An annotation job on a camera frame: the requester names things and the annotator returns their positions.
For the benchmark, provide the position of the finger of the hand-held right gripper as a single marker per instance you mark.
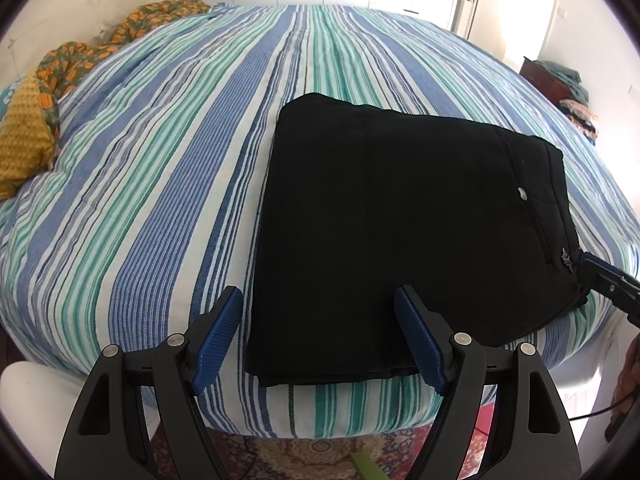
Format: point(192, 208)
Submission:
point(622, 297)
point(602, 265)

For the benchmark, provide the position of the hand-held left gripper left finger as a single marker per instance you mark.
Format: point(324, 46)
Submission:
point(220, 340)

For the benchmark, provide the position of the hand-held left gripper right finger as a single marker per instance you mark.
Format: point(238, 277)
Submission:
point(420, 340)

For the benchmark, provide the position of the black pants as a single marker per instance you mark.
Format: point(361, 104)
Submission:
point(400, 240)

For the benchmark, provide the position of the white bed base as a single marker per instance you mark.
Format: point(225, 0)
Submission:
point(580, 365)

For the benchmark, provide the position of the green flat strip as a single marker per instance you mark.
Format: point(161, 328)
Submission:
point(367, 466)

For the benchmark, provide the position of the red patterned rug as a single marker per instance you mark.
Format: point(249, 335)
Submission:
point(310, 452)

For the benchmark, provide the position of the pile of folded clothes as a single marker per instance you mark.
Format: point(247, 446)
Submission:
point(580, 105)

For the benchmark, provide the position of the striped bedspread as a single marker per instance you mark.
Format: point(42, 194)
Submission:
point(165, 185)

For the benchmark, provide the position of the yellow knit cushion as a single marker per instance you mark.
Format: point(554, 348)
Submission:
point(22, 145)

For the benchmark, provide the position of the white door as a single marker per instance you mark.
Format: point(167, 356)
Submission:
point(500, 5)

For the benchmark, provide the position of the floral orange green blanket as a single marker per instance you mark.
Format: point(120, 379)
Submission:
point(70, 67)

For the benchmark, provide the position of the teal patterned pillow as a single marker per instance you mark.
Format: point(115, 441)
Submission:
point(7, 102)

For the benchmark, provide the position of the cream padded headboard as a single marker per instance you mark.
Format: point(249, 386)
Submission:
point(65, 15)

